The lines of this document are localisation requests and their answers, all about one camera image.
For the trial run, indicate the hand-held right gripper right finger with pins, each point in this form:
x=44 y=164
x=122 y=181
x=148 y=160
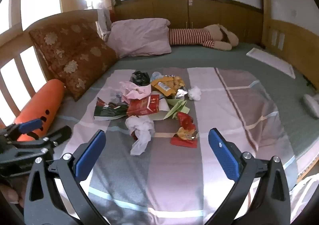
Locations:
x=223 y=157

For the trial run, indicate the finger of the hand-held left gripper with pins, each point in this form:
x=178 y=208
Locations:
x=31 y=125
x=58 y=135

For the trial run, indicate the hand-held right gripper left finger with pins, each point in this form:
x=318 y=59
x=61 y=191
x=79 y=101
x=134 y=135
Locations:
x=91 y=155

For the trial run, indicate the red carton box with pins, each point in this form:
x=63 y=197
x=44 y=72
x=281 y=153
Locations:
x=142 y=106

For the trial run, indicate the white paper cup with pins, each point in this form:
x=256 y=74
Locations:
x=163 y=107

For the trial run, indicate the person's left hand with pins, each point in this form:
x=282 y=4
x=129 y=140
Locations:
x=11 y=193

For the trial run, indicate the orange carrot plush pillow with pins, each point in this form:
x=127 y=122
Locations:
x=42 y=100

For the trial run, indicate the flat red packet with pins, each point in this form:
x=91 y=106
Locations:
x=183 y=142

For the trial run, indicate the dark green red packet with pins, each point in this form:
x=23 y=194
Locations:
x=107 y=110

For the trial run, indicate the plaid blanket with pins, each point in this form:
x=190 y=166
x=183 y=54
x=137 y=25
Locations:
x=224 y=105

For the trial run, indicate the red gold foil wrapper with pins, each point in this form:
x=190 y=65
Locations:
x=185 y=120

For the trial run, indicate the white plastic bag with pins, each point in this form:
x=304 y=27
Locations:
x=139 y=127

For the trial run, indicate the clear plastic wrapper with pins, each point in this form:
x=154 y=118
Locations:
x=116 y=95

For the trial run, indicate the green folded paper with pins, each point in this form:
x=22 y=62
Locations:
x=178 y=107

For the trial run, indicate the brown floral cushion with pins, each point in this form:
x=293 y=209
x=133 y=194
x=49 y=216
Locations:
x=82 y=70
x=57 y=37

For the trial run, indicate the white crumpled tissue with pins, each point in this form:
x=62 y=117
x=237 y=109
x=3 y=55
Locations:
x=194 y=93

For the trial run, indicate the silver foil wrapper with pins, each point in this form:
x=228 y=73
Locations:
x=180 y=93

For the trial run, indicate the pink crumpled paper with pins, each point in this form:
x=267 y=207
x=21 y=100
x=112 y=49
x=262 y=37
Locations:
x=134 y=91

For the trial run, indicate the black plastic bag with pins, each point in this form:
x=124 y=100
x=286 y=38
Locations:
x=139 y=77

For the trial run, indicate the yellow snack packet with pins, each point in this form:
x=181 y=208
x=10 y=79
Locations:
x=165 y=85

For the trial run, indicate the white cloth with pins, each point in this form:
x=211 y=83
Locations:
x=306 y=197

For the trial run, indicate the blue crumpled wrapper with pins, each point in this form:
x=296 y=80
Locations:
x=155 y=75

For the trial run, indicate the green bed sheet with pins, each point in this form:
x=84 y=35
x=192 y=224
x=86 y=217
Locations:
x=199 y=57

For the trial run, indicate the white flat panel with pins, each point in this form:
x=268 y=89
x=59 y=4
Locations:
x=271 y=61

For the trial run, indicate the wooden bed headboard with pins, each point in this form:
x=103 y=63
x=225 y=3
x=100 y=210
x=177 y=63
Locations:
x=49 y=19

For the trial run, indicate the hanging clothes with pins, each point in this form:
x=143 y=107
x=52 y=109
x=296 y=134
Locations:
x=103 y=21

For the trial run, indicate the striped plush toy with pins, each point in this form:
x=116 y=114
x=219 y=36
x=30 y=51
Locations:
x=189 y=36

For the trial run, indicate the pink pillow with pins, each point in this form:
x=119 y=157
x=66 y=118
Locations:
x=139 y=37

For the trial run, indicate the wooden cabinet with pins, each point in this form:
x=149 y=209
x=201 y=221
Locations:
x=162 y=10

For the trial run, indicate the wooden bed side rail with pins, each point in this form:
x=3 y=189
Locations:
x=294 y=40

